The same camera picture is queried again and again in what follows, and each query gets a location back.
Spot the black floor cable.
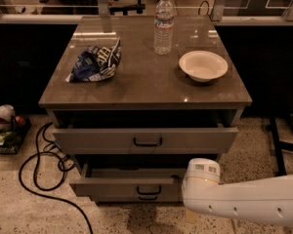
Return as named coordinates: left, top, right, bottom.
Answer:
left=18, top=121, right=95, bottom=234

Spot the grey bottom drawer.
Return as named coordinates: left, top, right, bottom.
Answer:
left=91, top=195, right=182, bottom=203

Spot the black metal stand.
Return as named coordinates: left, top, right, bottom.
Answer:
left=267, top=117, right=293, bottom=176

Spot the clear plastic water bottle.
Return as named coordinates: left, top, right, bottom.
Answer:
left=154, top=0, right=174, bottom=55

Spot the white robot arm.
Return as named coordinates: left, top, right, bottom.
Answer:
left=182, top=158, right=293, bottom=227

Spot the white bowl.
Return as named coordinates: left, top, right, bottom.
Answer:
left=179, top=51, right=229, bottom=83

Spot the blue white chip bag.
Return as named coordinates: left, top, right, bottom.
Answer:
left=65, top=39, right=121, bottom=83

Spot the grey drawer cabinet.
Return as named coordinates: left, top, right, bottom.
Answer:
left=38, top=15, right=253, bottom=204

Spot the pile of toys on mat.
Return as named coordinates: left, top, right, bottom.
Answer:
left=0, top=104, right=31, bottom=155

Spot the grey top drawer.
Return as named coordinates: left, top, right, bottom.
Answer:
left=53, top=127, right=237, bottom=155

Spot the grey drawer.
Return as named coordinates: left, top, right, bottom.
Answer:
left=91, top=195, right=182, bottom=203
left=69, top=165, right=186, bottom=198
left=53, top=127, right=237, bottom=155

